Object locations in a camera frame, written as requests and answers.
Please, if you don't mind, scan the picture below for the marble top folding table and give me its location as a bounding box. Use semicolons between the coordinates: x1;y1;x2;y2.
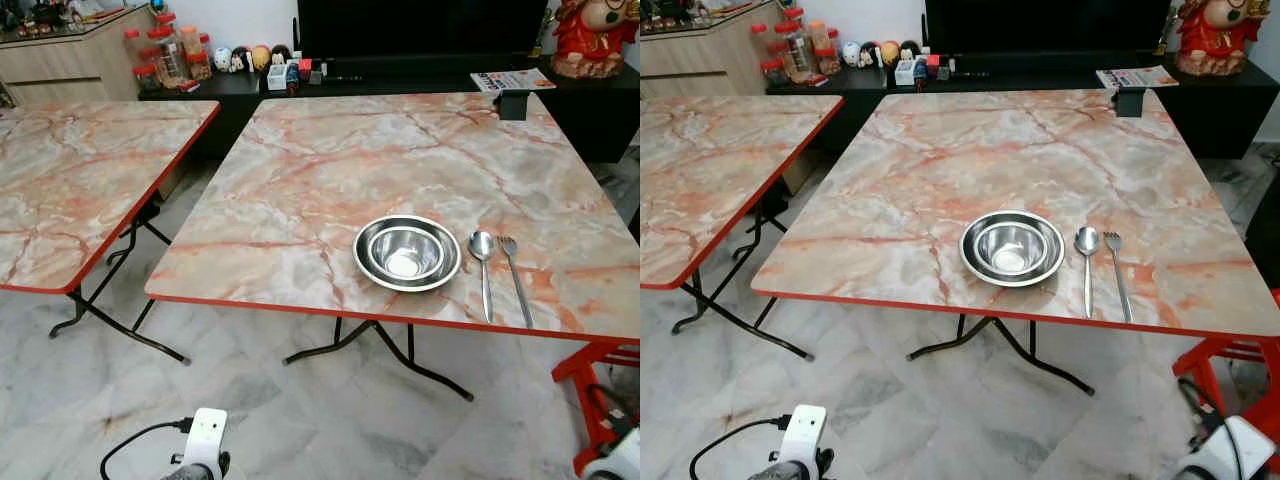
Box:
640;95;844;361
145;92;641;401
0;100;221;366
752;88;1280;396

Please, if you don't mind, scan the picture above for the stainless steel fork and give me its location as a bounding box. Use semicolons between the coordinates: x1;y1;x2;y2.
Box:
1103;231;1136;324
497;235;536;330

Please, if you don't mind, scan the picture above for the red metal stool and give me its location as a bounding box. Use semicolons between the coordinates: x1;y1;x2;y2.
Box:
551;340;641;477
1171;289;1280;443

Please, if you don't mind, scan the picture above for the stainless steel spoon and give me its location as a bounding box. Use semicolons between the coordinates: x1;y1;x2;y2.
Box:
1074;226;1101;319
468;230;498;324

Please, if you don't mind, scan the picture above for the light wooden cabinet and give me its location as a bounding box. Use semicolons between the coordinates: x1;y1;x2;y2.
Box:
640;5;788;100
0;5;158;107

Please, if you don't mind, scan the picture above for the red ornamental figurine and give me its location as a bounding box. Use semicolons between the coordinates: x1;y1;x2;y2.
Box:
1174;0;1264;78
549;0;641;80

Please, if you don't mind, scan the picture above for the printed magazine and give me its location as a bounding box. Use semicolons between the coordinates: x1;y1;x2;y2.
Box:
1095;65;1180;91
470;69;530;94

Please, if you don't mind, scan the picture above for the small stainless steel bowl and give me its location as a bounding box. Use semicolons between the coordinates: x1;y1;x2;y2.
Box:
367;226;445;282
974;221;1050;277

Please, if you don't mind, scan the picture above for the tall clear jar red lid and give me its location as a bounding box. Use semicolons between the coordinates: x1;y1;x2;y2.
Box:
149;13;188;88
779;8;817;82

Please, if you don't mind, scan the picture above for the large stainless steel bowl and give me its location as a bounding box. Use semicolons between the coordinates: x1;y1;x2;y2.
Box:
959;210;1067;289
353;214;463;293

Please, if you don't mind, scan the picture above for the black television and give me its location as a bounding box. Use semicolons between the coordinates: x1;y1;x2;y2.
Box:
296;0;550;60
924;0;1174;57

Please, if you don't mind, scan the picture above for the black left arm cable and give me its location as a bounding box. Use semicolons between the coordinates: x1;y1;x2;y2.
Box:
99;417;194;480
689;416;792;480

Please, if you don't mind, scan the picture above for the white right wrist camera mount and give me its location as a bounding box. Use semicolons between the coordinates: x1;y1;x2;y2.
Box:
582;427;641;480
1174;414;1278;480

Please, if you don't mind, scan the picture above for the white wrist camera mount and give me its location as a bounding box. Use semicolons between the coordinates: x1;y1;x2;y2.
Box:
1174;414;1278;480
180;407;230;480
582;427;641;480
781;404;828;480

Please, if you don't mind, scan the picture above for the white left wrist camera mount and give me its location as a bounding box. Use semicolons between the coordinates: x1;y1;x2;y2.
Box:
781;404;828;480
180;407;230;480

